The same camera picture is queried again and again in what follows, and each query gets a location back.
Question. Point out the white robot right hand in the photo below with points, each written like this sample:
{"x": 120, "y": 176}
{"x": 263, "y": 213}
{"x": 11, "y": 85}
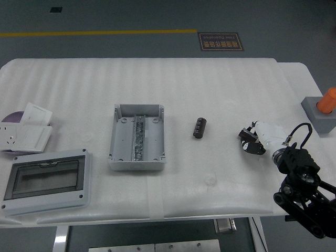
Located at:
{"x": 270, "y": 134}

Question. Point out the black cylindrical battery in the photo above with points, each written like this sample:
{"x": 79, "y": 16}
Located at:
{"x": 199, "y": 127}

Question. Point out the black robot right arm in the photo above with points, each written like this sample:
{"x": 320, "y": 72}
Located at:
{"x": 299, "y": 157}

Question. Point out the grey open junction box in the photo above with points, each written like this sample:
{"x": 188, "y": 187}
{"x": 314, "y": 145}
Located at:
{"x": 155, "y": 139}

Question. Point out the grey block stand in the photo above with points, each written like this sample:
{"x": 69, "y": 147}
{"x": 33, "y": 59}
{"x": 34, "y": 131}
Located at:
{"x": 324, "y": 122}

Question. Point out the orange cylinder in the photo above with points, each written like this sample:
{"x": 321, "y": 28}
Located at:
{"x": 328, "y": 102}

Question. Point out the white table leg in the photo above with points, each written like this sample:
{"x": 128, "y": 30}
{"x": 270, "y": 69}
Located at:
{"x": 258, "y": 233}
{"x": 61, "y": 239}

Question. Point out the black floor sign orange text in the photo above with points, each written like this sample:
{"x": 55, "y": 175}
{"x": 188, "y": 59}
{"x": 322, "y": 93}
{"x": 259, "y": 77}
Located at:
{"x": 220, "y": 42}

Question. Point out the white foam mat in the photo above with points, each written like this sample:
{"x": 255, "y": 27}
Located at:
{"x": 157, "y": 84}

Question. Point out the yellow floor tape line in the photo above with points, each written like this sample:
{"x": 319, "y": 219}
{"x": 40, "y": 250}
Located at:
{"x": 105, "y": 32}

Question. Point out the grey lid with clear window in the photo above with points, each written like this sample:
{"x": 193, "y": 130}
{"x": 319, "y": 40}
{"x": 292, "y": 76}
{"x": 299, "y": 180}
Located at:
{"x": 47, "y": 197}

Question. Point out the purple disc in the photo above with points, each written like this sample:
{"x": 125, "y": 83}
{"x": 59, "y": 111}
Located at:
{"x": 14, "y": 117}

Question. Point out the grey metal bracket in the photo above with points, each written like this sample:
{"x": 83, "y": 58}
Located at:
{"x": 225, "y": 225}

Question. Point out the perforated metal mounting rail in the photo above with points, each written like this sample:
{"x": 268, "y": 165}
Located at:
{"x": 138, "y": 139}

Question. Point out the grey metal base plate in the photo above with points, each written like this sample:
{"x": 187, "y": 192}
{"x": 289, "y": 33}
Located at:
{"x": 122, "y": 248}
{"x": 187, "y": 246}

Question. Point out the small white switch panel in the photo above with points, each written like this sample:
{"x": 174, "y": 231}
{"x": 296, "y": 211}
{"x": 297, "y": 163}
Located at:
{"x": 36, "y": 114}

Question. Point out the large white switch panel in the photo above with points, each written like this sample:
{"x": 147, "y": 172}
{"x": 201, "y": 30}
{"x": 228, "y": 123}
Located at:
{"x": 34, "y": 139}

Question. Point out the white wall socket panel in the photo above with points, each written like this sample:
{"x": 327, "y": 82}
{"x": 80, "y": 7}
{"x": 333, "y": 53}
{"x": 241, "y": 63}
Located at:
{"x": 9, "y": 136}

